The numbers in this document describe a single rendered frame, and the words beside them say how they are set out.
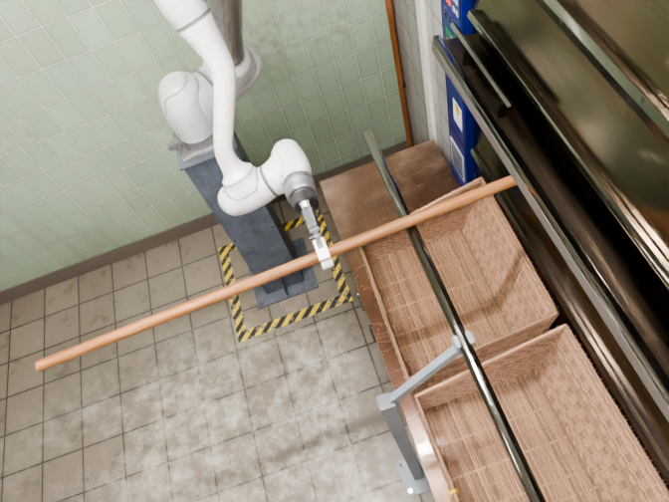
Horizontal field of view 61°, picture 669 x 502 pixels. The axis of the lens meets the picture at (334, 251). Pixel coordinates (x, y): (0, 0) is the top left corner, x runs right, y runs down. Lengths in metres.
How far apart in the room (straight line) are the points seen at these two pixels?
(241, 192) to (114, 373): 1.63
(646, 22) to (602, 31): 0.09
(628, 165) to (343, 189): 1.42
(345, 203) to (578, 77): 1.29
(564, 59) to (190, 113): 1.20
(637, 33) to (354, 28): 1.73
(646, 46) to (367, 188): 1.53
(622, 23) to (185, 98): 1.36
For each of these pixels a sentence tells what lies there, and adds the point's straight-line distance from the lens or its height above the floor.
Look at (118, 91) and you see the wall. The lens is 2.62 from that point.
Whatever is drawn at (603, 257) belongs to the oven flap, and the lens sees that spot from 1.20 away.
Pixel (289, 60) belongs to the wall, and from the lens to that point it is 2.62.
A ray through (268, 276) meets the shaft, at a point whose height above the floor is 1.20.
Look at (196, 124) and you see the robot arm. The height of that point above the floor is 1.14.
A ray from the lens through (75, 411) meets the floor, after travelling 3.12.
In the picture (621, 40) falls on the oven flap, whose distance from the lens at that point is 1.07.
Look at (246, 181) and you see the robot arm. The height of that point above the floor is 1.23.
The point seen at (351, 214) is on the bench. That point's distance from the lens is 2.30.
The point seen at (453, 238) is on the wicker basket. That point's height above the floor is 0.59.
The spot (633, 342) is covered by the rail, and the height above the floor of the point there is 1.44.
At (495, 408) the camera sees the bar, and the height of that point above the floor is 1.17.
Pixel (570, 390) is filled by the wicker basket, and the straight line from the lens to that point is 1.82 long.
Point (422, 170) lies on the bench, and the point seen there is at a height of 0.58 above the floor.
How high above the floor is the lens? 2.42
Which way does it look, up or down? 56 degrees down
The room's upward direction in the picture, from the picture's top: 22 degrees counter-clockwise
